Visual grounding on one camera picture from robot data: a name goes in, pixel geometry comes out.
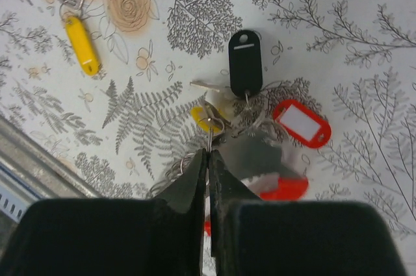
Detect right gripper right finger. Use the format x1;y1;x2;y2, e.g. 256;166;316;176
208;151;406;275

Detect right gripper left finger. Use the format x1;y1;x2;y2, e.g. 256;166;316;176
1;149;207;275

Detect key with yellow tag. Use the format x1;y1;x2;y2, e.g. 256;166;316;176
59;0;100;76

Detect key with red tag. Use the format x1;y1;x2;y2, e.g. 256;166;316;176
272;99;332;149

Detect key with black tag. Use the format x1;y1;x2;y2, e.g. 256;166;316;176
190;29;263;102

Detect floral table mat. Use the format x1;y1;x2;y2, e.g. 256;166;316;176
1;0;415;275

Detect aluminium mounting rail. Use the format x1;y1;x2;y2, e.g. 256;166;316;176
1;117;101;198

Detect blue slotted cable duct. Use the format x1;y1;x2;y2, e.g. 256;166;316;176
1;165;42;223

